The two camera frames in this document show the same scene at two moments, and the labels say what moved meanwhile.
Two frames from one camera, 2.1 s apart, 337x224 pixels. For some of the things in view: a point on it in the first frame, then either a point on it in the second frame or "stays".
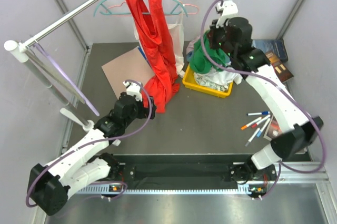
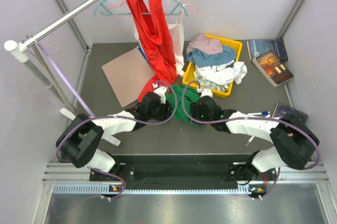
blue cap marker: (263, 113) stays
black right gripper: (213, 32) -> (195, 110)
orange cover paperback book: (282, 71) stays
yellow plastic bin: (188, 80) stays
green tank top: (200, 63) -> (181, 98)
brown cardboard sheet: (132, 66) stays
